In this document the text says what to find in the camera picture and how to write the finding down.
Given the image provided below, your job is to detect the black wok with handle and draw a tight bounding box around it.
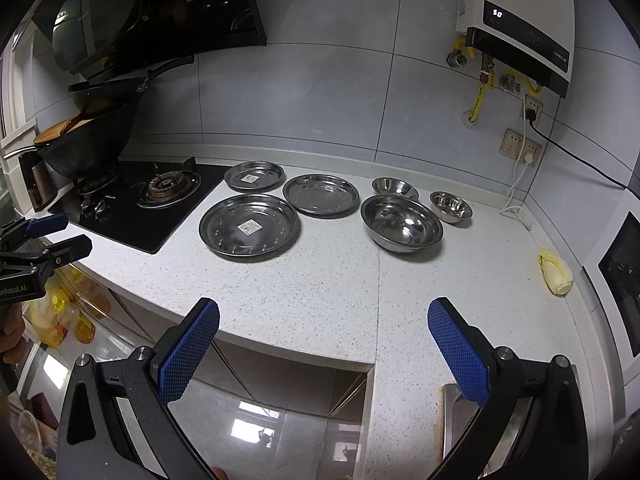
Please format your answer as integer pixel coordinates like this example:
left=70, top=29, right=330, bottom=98
left=2, top=55, right=194, bottom=180

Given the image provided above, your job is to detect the beige upper wall socket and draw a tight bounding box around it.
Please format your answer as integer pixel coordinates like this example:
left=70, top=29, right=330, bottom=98
left=521, top=94, right=544, bottom=125

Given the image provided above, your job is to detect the beige wall socket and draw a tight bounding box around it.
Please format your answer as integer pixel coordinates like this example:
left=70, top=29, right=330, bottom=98
left=499, top=129, right=541, bottom=165
left=521, top=94, right=544, bottom=125

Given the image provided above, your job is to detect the yellow napa cabbage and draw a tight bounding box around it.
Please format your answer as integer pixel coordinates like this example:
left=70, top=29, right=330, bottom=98
left=537, top=249, right=574, bottom=297

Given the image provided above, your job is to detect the large steel bowl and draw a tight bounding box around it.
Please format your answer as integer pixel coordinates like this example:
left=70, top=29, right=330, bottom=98
left=360, top=195, right=444, bottom=254

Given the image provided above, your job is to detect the yellow oil bottle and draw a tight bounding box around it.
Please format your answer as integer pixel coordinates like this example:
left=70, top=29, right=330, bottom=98
left=25, top=266, right=111, bottom=348

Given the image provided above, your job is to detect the yellow corrugated gas hose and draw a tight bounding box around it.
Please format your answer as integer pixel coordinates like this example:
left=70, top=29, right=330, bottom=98
left=452, top=34, right=544, bottom=124

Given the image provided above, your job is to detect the black range hood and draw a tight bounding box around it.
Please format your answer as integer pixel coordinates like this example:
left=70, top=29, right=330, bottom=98
left=32, top=0, right=267, bottom=80

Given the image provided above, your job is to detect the medium steel plate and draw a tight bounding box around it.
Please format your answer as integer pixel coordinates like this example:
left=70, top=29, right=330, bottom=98
left=282, top=174, right=360, bottom=218

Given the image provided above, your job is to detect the beige lower wall socket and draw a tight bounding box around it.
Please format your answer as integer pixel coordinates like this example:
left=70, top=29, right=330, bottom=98
left=499, top=129, right=541, bottom=165

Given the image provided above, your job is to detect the white power cable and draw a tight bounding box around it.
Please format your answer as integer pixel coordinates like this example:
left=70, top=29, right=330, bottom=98
left=499, top=94, right=537, bottom=232

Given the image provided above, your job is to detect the white gas water heater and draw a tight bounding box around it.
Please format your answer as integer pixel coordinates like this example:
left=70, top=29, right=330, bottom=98
left=456, top=0, right=575, bottom=99

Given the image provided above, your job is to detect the white built-in oven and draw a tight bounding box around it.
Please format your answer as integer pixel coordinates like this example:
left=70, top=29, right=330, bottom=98
left=583, top=194, right=640, bottom=386

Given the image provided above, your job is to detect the medium steel bowl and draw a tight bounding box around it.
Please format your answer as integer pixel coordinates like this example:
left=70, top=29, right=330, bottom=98
left=371, top=177, right=419, bottom=200

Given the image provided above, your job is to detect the large steel plate with sticker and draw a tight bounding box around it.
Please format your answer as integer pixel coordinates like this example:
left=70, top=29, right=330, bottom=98
left=198, top=194, right=300, bottom=260

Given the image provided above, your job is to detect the small steel plate with sticker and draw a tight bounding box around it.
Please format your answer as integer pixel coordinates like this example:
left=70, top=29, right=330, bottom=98
left=224, top=160, right=285, bottom=193

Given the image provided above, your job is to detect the black power cable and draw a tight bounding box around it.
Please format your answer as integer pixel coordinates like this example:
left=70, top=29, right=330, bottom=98
left=524, top=108, right=640, bottom=194

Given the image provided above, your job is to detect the small steel bowl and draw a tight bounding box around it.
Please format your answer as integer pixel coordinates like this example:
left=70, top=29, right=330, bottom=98
left=430, top=191, right=473, bottom=224

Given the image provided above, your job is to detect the left hand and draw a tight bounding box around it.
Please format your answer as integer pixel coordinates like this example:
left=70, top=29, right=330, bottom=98
left=0, top=304, right=26, bottom=364

